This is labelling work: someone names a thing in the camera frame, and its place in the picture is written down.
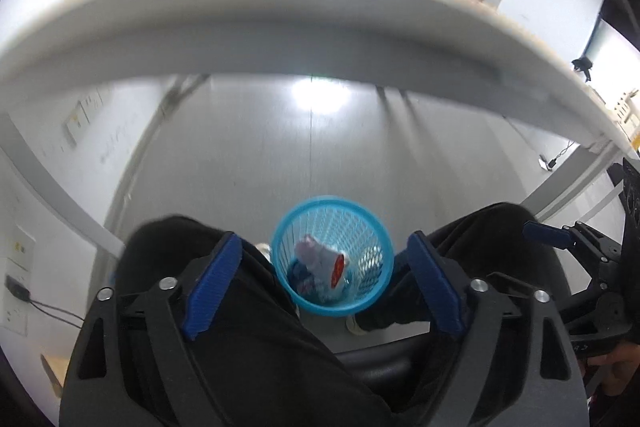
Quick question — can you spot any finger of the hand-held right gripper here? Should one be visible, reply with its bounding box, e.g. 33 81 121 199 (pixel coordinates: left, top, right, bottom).
522 220 622 264
559 261 622 339

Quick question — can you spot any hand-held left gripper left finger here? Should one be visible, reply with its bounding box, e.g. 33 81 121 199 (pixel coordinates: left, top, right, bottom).
59 231 246 427

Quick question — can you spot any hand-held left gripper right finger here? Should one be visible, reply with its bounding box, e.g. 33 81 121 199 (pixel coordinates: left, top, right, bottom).
406 230 592 427

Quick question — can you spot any blue plastic mesh basket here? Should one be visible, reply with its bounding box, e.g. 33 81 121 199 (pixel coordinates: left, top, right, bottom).
270 196 396 319

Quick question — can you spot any blue wrapper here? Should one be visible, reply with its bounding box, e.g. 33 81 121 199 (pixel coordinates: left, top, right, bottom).
289 259 327 297

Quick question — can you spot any white pink snack packet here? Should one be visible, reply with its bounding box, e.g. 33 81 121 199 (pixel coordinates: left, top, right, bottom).
295 234 352 301

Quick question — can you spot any person's right hand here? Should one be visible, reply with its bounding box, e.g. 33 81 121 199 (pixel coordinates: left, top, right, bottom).
582 339 640 404

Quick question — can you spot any white right shoe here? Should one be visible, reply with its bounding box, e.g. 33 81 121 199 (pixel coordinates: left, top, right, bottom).
345 314 374 337

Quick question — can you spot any black chair seat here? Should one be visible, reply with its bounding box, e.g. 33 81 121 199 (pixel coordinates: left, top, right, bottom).
334 336 442 409

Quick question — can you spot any small black device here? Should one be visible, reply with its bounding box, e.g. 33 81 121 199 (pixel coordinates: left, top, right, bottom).
571 57 595 82

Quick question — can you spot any brown cardboard piece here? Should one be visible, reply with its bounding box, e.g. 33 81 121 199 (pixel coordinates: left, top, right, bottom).
40 353 69 401

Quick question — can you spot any white oval table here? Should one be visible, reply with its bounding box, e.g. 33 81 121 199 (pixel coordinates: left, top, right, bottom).
0 0 640 258

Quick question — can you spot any thin cable with plug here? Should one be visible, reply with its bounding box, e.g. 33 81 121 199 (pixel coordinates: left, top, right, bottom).
537 141 577 171

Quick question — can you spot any black plug with cable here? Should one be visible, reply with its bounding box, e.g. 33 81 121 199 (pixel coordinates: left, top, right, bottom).
5 276 87 325

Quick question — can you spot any white wall socket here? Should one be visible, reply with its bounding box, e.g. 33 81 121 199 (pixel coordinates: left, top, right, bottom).
2 292 29 339
10 227 37 269

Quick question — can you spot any white wall socket panel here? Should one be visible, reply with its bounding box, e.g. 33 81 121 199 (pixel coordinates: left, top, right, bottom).
64 91 104 144

